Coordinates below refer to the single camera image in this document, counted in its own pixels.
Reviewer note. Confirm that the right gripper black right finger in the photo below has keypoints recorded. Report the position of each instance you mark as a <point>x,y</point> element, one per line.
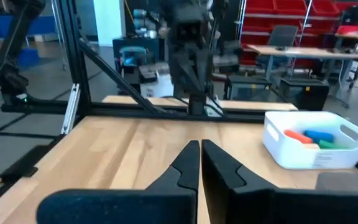
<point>291,207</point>

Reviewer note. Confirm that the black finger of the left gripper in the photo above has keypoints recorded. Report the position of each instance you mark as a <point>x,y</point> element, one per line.
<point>182,74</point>
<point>201,74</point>

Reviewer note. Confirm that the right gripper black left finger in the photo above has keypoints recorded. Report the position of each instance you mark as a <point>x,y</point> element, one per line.
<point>120,207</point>

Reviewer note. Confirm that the blue cylinder block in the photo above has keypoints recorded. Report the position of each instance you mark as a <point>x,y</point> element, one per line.
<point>320,136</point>

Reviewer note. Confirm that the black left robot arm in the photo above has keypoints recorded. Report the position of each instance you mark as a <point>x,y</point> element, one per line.
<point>196,104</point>

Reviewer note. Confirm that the white box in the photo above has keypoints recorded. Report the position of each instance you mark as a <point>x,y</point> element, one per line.
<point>157,88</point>

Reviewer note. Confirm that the black equipment case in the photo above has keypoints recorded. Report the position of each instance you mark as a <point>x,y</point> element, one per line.
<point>303,95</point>
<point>247,88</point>

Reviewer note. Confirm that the white plastic bin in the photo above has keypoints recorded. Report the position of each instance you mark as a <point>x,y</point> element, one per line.
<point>291,155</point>

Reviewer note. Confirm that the green cylinder block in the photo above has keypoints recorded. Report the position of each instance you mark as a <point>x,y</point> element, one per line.
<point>326,144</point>

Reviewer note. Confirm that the red shelving with bins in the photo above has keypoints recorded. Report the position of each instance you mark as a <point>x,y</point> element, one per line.
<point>259,9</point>

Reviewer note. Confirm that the grey office chair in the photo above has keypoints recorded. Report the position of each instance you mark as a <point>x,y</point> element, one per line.
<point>281,35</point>

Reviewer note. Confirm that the long wooden desk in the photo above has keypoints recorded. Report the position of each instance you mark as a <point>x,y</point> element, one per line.
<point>306,53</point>

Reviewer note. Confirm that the silver aluminium extrusion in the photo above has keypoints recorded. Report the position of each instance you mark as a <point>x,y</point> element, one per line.
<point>71,105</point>

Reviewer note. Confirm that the small blue bin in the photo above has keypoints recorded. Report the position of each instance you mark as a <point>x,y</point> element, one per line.
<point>30,57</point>

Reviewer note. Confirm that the small red box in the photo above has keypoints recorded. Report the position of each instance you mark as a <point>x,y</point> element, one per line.
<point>350,29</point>

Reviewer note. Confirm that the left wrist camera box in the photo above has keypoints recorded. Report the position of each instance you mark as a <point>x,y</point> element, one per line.
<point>190,31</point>

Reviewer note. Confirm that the black diagonal frame strut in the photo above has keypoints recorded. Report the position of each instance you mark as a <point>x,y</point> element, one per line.
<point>120,76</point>

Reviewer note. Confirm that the black table edge bracket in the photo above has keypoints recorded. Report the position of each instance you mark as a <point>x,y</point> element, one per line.
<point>17,175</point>

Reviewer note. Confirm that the black frame upright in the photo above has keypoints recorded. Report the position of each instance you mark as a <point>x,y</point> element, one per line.
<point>72,46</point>

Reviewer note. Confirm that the blue wall bins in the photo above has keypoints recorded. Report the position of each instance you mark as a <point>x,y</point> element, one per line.
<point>42,26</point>

